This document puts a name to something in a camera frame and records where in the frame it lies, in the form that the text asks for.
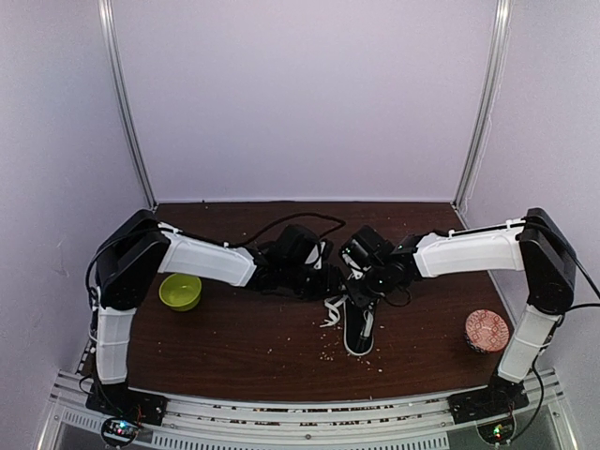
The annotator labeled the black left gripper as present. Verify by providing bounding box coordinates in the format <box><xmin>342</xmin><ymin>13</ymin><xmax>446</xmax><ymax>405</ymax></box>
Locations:
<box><xmin>282</xmin><ymin>262</ymin><xmax>350</xmax><ymax>303</ymax></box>

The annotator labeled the black white canvas sneaker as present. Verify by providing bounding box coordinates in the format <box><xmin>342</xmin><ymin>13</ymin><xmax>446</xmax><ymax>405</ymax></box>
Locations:
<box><xmin>320</xmin><ymin>295</ymin><xmax>378</xmax><ymax>357</ymax></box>

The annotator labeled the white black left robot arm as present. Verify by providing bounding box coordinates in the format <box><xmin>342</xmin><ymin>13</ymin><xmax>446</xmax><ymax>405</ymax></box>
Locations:
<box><xmin>86</xmin><ymin>209</ymin><xmax>343</xmax><ymax>416</ymax></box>

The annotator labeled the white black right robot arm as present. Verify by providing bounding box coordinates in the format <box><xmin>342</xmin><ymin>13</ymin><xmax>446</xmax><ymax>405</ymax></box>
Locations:
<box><xmin>339</xmin><ymin>208</ymin><xmax>578</xmax><ymax>414</ymax></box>

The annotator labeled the red patterned bowl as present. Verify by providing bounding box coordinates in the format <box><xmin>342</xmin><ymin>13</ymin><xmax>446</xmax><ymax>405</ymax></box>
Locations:
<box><xmin>464</xmin><ymin>309</ymin><xmax>510</xmax><ymax>354</ymax></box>

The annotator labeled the lime green bowl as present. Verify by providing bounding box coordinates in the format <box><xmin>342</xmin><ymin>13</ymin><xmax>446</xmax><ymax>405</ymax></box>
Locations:
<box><xmin>158</xmin><ymin>274</ymin><xmax>203</xmax><ymax>312</ymax></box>

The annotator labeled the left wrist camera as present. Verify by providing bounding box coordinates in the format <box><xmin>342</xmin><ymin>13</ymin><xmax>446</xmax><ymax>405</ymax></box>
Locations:
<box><xmin>305</xmin><ymin>239</ymin><xmax>334</xmax><ymax>270</ymax></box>

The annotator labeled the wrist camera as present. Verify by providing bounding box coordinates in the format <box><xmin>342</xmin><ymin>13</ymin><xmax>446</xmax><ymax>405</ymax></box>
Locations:
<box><xmin>339</xmin><ymin>226</ymin><xmax>378</xmax><ymax>272</ymax></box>
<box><xmin>305</xmin><ymin>239</ymin><xmax>334</xmax><ymax>270</ymax></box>

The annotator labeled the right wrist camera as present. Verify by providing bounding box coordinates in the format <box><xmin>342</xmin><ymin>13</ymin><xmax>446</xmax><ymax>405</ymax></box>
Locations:
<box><xmin>339</xmin><ymin>226</ymin><xmax>378</xmax><ymax>272</ymax></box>

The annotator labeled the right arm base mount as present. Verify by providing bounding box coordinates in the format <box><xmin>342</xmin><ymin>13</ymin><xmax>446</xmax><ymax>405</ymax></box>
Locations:
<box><xmin>447</xmin><ymin>377</ymin><xmax>530</xmax><ymax>425</ymax></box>

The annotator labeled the front aluminium rail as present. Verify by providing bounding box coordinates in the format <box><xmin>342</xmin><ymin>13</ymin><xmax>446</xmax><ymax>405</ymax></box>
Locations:
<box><xmin>34</xmin><ymin>369</ymin><xmax>582</xmax><ymax>449</ymax></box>

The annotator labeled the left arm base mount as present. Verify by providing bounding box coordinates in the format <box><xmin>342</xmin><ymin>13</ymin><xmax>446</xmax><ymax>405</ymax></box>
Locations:
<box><xmin>85</xmin><ymin>382</ymin><xmax>168</xmax><ymax>426</ymax></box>

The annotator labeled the right aluminium frame post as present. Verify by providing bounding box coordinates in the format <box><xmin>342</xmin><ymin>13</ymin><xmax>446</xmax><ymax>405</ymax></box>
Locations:
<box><xmin>453</xmin><ymin>0</ymin><xmax>514</xmax><ymax>215</ymax></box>

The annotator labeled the aluminium frame post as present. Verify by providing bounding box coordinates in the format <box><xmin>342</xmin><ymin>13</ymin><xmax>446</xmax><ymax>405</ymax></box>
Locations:
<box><xmin>453</xmin><ymin>0</ymin><xmax>514</xmax><ymax>215</ymax></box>
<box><xmin>97</xmin><ymin>0</ymin><xmax>158</xmax><ymax>210</ymax></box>

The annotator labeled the left aluminium frame post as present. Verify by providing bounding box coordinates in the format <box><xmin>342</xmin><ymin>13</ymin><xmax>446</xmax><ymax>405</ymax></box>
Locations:
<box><xmin>97</xmin><ymin>0</ymin><xmax>158</xmax><ymax>210</ymax></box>

